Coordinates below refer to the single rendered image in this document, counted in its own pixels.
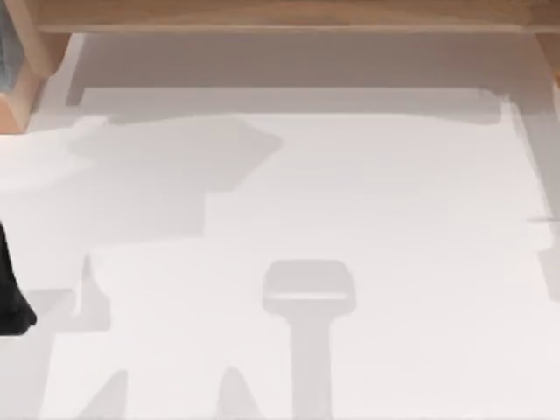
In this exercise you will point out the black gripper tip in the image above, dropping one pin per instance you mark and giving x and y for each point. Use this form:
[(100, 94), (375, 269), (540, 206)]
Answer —
[(12, 302)]

